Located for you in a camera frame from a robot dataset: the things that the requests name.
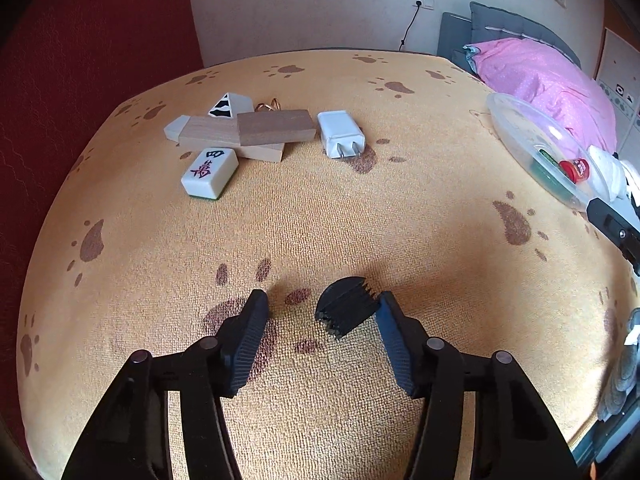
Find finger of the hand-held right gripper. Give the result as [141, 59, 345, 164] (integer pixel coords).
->
[587, 198, 640, 275]

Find dark wooden block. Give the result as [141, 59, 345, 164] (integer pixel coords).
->
[237, 109, 318, 147]

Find white charger plug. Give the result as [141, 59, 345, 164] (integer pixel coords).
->
[317, 110, 367, 160]

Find grey padded headboard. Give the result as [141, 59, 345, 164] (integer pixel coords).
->
[436, 1, 583, 68]

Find grey quilted mattress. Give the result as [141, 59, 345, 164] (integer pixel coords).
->
[597, 307, 640, 441]

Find zebra-striped triangular block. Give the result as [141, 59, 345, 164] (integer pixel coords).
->
[207, 92, 254, 120]

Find brown wooden block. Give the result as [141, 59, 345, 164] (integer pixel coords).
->
[178, 115, 242, 154]

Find white sliding-door wardrobe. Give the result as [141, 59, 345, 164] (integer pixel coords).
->
[594, 27, 640, 156]

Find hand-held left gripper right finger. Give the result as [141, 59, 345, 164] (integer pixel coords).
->
[377, 292, 581, 480]

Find small red bottle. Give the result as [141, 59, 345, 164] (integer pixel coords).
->
[558, 158, 592, 184]

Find white plush pillow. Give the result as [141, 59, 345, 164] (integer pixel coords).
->
[586, 144, 640, 207]

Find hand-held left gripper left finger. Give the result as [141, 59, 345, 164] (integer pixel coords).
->
[62, 289, 271, 480]

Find white mahjong tile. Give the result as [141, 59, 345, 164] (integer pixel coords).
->
[181, 148, 240, 200]

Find clear plastic bowl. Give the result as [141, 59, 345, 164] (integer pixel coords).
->
[486, 92, 613, 212]

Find pink dotted duvet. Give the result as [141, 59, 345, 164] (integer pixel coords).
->
[462, 37, 617, 153]

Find black power cable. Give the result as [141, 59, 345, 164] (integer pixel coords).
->
[399, 5, 422, 52]

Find black ribbed half-round part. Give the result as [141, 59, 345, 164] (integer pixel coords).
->
[315, 276, 382, 339]

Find green patterned tile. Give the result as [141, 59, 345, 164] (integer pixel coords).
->
[531, 147, 576, 200]

